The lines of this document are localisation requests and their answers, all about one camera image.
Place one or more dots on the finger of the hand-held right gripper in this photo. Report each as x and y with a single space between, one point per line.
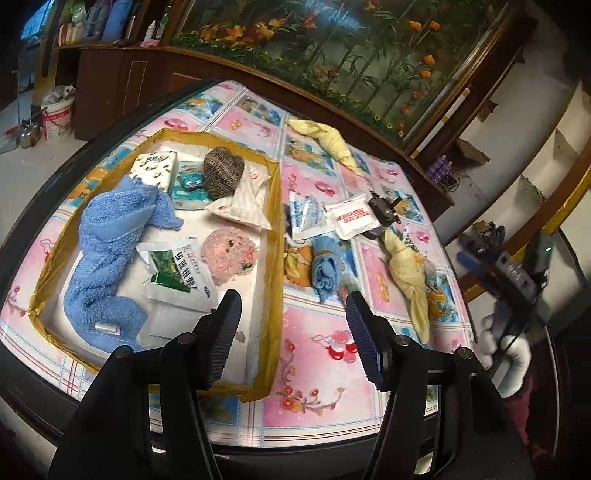
475 270
475 244

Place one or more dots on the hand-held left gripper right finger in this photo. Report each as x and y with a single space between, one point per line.
364 341

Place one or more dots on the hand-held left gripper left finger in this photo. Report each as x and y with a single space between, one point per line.
221 332

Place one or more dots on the taped cardboard box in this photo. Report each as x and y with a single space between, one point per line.
263 300

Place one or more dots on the silver foil packet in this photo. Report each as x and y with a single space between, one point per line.
411 237

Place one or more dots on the cream towel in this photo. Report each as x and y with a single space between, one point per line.
406 272

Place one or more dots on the pink fluffy toy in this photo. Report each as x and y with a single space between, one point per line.
228 254

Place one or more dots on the small blue towel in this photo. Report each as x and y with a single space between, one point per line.
325 272

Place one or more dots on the green white medicine packet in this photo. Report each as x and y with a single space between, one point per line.
173 265

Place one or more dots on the puffy white red-print packet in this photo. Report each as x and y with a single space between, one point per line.
351 219

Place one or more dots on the white striped packet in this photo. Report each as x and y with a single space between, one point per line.
247 207

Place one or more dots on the large blue towel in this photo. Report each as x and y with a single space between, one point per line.
106 258

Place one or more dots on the clear blue-print packet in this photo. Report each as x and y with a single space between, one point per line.
307 217

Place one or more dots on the teal wet wipe pack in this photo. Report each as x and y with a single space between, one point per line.
189 187

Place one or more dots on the brown knitted hat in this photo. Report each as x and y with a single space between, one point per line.
224 170

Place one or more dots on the lemon print tissue pack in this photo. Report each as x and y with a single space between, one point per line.
152 168

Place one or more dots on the person's right forearm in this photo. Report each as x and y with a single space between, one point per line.
531 424

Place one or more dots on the person's right hand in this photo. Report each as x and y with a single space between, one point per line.
515 364

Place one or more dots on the purple bottle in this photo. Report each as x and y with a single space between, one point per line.
444 171
434 170

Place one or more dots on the black metal turntable hub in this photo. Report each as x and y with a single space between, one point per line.
381 210

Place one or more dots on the pale yellow towel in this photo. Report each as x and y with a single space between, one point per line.
323 136

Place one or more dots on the fish tank with artificial plants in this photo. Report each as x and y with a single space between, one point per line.
351 55

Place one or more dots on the wooden cabinet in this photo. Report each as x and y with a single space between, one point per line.
115 87

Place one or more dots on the white plastic bucket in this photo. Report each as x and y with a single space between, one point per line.
57 117

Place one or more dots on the metal kettle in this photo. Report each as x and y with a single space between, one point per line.
28 134

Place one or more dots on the pink cloth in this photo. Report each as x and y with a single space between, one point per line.
150 44

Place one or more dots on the small white bottle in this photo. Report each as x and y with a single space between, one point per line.
150 28

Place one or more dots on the green bottle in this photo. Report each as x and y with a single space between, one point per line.
164 21

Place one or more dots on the blue thermos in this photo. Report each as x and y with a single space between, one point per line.
115 18

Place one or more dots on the grey thermos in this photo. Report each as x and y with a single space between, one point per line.
94 16

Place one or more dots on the green bag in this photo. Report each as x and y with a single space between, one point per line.
76 14

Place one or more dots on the barred window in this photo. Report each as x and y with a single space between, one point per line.
37 21

